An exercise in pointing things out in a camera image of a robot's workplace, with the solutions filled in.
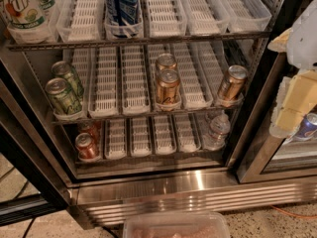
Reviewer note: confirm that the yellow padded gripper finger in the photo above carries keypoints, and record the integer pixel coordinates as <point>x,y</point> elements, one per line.
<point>300,99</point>

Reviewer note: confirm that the white foam gripper finger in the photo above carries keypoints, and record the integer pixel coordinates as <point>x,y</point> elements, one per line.
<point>279,45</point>

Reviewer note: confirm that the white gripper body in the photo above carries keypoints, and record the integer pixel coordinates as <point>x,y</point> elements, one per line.
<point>303,47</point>

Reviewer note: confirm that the blue pepsi can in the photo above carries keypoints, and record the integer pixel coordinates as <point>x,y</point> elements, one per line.
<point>123,18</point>

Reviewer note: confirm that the blue can behind glass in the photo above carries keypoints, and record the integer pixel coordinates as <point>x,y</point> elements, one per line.
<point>307,127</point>

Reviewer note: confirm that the right gold soda can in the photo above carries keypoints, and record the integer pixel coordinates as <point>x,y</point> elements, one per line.
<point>232,83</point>

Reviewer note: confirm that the gold soda can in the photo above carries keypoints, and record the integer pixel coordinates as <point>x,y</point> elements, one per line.
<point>166,61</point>
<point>168,83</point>
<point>232,83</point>

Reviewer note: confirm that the rear gold soda can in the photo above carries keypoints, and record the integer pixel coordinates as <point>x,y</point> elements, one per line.
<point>166,61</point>

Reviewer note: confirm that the front gold soda can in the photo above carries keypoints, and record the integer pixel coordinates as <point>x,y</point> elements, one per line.
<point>168,83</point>

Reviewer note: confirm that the stainless steel fridge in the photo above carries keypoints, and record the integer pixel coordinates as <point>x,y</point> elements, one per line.
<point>159,163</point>

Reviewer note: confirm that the rear red soda can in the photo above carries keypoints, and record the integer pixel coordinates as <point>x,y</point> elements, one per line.
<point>90,128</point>

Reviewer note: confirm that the red soda can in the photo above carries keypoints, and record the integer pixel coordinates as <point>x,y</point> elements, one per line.
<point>86,147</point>
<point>90,128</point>

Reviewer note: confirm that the front red soda can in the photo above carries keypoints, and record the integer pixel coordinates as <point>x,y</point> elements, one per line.
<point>86,147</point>

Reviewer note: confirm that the rear green soda can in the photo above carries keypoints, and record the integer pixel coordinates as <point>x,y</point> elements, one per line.
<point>67,71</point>

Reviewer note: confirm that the green soda can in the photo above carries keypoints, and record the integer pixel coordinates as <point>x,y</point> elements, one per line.
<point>67,71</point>
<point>62,97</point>

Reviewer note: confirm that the front green soda can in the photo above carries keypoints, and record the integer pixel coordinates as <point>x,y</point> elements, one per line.
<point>62,97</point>

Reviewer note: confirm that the front 7up can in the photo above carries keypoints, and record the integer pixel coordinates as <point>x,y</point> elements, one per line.
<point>24,14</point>

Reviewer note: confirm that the clear water bottle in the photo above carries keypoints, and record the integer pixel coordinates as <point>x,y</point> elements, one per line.
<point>218,128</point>

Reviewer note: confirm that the clear plastic food container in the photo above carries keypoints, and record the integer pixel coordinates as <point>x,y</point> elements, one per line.
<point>177,225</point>

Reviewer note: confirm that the top wire shelf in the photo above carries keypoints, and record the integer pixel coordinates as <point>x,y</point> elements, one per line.
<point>14,47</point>

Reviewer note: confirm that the wire shelf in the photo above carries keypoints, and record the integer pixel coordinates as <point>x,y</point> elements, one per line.
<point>14,47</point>
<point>149,114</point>

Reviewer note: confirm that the middle wire shelf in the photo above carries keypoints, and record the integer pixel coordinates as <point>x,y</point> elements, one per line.
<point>149,114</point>

